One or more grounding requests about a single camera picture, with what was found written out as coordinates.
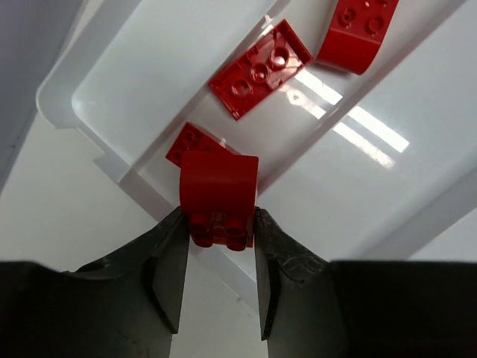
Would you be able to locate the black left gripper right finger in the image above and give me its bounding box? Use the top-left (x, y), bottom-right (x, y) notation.
top-left (254, 208), bottom-right (476, 357)

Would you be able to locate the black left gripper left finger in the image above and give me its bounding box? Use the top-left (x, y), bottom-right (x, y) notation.
top-left (1, 209), bottom-right (189, 357)

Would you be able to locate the red arched lego brick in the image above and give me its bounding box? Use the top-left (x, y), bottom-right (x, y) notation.
top-left (180, 151), bottom-right (259, 251)

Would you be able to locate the small red lego brick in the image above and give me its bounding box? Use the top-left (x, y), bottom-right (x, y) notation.
top-left (209, 19), bottom-right (313, 121)

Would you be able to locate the red curved lego brick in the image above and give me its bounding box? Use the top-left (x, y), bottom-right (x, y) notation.
top-left (316, 0), bottom-right (399, 75)

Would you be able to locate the white divided sorting tray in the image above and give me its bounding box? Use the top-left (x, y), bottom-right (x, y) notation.
top-left (35, 0), bottom-right (477, 310)

